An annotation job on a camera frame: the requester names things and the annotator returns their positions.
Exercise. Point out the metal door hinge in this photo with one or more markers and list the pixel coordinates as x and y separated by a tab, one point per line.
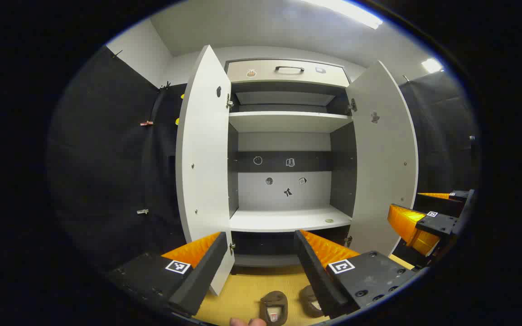
229	102
351	107
348	241
232	247

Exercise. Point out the white cabinet door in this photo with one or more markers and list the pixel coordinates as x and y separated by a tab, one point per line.
383	181
202	158

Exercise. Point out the white shoe cabinet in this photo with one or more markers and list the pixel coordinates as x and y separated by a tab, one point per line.
283	222

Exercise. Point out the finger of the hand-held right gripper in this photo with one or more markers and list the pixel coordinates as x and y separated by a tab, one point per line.
437	222
437	204

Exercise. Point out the white cabinet drawer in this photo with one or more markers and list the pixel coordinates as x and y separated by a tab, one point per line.
306	78

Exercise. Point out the brown fuzzy shoe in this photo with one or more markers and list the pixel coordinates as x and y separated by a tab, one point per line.
274	299
310	299

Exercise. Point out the long ceiling light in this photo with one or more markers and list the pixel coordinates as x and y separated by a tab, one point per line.
432	64

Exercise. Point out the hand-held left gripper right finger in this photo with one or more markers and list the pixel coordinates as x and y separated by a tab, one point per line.
315	276

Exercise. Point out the small black clip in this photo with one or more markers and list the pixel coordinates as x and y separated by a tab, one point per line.
166	84
116	53

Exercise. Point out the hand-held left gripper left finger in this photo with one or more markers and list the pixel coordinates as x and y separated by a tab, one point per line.
202	280

